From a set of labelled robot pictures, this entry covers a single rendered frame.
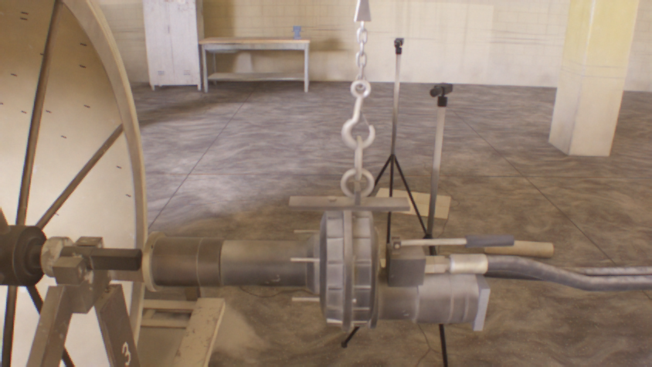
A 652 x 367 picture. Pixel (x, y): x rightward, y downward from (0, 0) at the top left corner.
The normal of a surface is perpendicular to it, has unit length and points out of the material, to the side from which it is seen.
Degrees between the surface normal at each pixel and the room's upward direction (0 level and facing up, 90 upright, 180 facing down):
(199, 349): 0
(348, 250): 48
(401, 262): 90
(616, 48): 90
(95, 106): 105
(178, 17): 90
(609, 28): 90
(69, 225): 69
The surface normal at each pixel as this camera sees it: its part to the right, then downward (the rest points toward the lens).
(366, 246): 0.00, -0.44
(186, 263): 0.00, -0.11
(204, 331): 0.01, -0.93
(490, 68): 0.00, 0.37
